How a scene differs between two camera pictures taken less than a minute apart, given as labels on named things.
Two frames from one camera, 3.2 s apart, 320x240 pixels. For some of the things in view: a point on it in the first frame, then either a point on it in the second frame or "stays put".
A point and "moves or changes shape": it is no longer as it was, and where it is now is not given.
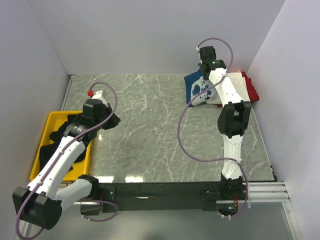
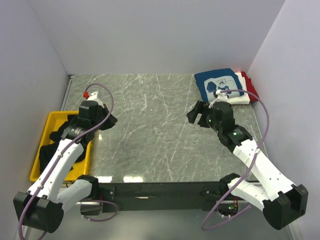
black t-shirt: (58, 134) stays put
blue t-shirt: (195, 83) moves or changes shape
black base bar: (167, 197) stays put
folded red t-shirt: (253, 96) stays put
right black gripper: (199, 64) → (200, 105)
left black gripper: (114, 119) stays put
